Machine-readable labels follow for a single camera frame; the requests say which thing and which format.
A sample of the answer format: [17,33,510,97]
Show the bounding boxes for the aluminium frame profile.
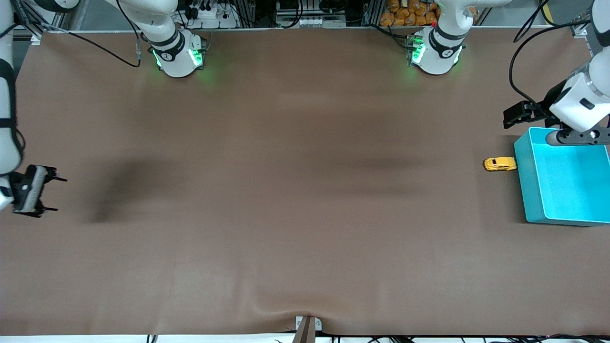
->
[14,10,73,33]
[569,2,596,39]

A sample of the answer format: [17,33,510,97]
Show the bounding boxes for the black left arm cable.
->
[508,0,610,115]

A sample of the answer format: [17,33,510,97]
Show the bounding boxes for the yellow beetle toy car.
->
[483,157,518,172]

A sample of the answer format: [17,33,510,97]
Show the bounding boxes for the teal plastic storage bin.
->
[513,126,610,227]

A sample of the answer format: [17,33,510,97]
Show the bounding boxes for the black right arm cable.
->
[10,0,142,68]

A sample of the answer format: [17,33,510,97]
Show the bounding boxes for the white terminal block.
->
[295,17,346,27]

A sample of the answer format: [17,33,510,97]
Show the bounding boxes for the metal bracket with brown post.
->
[293,315,323,343]

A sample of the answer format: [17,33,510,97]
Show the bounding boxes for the pile of orange items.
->
[380,0,440,27]

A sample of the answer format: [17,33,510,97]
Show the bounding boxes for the brown table mat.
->
[0,28,610,336]

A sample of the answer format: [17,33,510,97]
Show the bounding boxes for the white power strip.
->
[183,4,239,28]

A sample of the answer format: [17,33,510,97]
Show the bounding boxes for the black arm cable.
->
[10,0,142,68]
[508,0,610,115]

